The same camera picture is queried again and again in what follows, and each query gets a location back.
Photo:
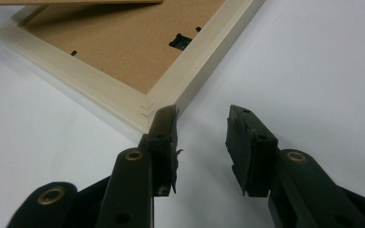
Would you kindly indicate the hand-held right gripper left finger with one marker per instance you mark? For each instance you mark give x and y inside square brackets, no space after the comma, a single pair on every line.
[158,148]

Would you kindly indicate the white table mat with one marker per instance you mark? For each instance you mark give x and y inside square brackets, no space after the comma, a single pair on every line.
[297,63]

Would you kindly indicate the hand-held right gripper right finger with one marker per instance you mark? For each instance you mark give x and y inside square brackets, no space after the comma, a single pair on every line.
[253,152]

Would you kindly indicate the pale wooden picture frame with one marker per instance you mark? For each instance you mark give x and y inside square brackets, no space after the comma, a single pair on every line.
[117,53]

